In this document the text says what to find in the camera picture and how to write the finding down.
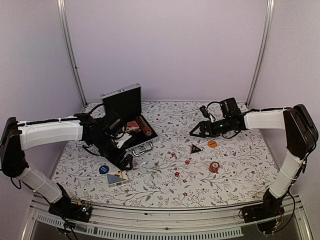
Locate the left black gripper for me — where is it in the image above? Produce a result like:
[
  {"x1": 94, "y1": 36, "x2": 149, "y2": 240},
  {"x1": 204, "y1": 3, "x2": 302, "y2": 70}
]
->
[{"x1": 90, "y1": 132, "x2": 134, "y2": 171}]

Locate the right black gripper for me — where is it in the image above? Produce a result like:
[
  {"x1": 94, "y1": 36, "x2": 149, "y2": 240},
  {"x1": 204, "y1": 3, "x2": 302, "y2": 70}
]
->
[{"x1": 190, "y1": 117, "x2": 232, "y2": 138}]

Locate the orange round button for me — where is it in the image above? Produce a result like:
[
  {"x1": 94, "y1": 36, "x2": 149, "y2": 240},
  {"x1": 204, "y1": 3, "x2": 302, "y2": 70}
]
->
[{"x1": 207, "y1": 140, "x2": 218, "y2": 148}]

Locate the blue playing card deck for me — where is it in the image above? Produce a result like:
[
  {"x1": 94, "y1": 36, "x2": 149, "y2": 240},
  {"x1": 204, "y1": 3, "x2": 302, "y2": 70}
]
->
[{"x1": 106, "y1": 171, "x2": 130, "y2": 188}]

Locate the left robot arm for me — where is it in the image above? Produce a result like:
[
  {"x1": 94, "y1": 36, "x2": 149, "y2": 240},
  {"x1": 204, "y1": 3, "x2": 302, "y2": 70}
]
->
[{"x1": 0, "y1": 112, "x2": 133, "y2": 217}]

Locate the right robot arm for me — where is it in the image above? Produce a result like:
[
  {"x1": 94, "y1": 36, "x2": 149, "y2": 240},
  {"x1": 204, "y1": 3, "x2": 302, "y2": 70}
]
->
[{"x1": 189, "y1": 98, "x2": 319, "y2": 218}]

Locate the clear round dealer button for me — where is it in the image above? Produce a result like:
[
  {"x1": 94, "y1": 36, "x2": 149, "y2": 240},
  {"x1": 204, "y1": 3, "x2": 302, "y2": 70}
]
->
[{"x1": 139, "y1": 162, "x2": 155, "y2": 174}]

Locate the black triangle marker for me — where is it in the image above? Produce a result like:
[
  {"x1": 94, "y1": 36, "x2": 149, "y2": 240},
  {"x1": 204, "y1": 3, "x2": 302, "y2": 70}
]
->
[{"x1": 190, "y1": 144, "x2": 202, "y2": 154}]

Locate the blue round button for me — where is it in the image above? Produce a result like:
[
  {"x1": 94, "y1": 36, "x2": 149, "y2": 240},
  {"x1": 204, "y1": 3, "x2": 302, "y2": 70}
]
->
[{"x1": 98, "y1": 165, "x2": 110, "y2": 175}]

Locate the aluminium poker case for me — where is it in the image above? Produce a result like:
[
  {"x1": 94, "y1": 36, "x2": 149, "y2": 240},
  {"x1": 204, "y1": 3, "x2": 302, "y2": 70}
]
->
[{"x1": 100, "y1": 83, "x2": 159, "y2": 157}]

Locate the poker chip row right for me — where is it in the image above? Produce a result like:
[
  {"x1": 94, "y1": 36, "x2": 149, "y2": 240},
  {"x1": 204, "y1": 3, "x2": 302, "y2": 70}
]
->
[{"x1": 135, "y1": 116, "x2": 153, "y2": 137}]

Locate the orange poker chip stack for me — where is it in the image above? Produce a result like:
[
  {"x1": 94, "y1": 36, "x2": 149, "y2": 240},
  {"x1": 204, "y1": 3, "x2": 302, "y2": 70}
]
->
[{"x1": 209, "y1": 161, "x2": 220, "y2": 174}]

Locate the floral table mat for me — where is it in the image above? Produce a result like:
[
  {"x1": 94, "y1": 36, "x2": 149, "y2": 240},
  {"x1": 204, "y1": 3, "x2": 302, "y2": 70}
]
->
[{"x1": 52, "y1": 102, "x2": 278, "y2": 208}]

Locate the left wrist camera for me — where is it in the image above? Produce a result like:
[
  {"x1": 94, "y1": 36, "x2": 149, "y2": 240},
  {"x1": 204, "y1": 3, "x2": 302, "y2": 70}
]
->
[{"x1": 115, "y1": 133, "x2": 134, "y2": 149}]

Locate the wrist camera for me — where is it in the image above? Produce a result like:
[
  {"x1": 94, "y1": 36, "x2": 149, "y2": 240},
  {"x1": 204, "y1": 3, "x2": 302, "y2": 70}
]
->
[
  {"x1": 115, "y1": 133, "x2": 134, "y2": 149},
  {"x1": 199, "y1": 97, "x2": 241, "y2": 118}
]

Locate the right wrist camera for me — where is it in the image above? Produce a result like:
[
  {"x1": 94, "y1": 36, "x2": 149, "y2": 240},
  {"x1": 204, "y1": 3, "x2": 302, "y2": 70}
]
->
[{"x1": 199, "y1": 97, "x2": 241, "y2": 118}]

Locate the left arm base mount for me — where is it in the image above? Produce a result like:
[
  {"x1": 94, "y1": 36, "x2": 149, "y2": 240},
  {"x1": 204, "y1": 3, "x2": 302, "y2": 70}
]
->
[{"x1": 48, "y1": 198, "x2": 92, "y2": 223}]

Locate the front aluminium rail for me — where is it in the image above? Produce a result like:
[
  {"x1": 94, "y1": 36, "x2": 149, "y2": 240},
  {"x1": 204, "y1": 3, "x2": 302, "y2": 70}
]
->
[{"x1": 21, "y1": 194, "x2": 315, "y2": 240}]

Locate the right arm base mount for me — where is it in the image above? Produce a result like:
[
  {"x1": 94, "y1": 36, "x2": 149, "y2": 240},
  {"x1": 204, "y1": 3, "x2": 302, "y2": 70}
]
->
[{"x1": 238, "y1": 201, "x2": 285, "y2": 235}]

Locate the right aluminium frame post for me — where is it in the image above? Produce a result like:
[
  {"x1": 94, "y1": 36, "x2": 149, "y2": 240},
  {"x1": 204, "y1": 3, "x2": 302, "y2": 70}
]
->
[{"x1": 245, "y1": 0, "x2": 275, "y2": 108}]

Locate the aluminium frame post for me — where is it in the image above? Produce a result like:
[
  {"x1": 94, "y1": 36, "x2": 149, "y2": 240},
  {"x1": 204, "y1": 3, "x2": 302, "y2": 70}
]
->
[
  {"x1": 56, "y1": 0, "x2": 88, "y2": 107},
  {"x1": 245, "y1": 0, "x2": 275, "y2": 108}
]

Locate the left aluminium frame post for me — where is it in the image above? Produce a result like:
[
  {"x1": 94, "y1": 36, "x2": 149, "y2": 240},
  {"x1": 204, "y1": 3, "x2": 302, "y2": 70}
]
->
[{"x1": 56, "y1": 0, "x2": 88, "y2": 107}]

